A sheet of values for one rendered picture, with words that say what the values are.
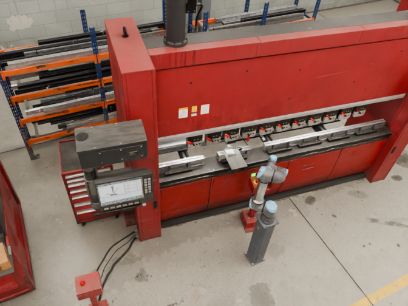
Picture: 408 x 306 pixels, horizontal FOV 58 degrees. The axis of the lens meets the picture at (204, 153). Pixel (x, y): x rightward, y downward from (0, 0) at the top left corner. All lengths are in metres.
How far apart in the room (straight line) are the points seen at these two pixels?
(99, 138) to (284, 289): 2.63
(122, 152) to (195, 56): 0.98
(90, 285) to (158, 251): 1.21
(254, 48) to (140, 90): 1.04
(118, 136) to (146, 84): 0.45
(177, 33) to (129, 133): 0.86
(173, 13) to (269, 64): 1.01
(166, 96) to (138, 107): 0.36
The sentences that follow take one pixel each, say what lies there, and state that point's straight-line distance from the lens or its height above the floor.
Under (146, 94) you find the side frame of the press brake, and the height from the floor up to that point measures 2.08.
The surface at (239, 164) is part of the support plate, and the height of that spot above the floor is 1.00.
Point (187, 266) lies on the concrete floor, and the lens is 4.26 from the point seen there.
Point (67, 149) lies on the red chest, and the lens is 4.11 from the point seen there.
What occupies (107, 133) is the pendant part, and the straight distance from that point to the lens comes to 2.76.
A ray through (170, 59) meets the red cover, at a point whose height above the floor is 2.24.
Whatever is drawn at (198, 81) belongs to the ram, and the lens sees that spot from 3.20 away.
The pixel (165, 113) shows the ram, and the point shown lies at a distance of 3.31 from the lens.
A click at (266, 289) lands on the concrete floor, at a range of 4.26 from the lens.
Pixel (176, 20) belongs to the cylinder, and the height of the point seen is 2.51.
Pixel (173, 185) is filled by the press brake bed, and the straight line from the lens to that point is 3.91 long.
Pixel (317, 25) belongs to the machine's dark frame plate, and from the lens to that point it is 3.68.
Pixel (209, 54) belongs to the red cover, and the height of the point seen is 2.24.
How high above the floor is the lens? 3.80
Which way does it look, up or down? 46 degrees down
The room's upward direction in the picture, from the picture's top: 5 degrees clockwise
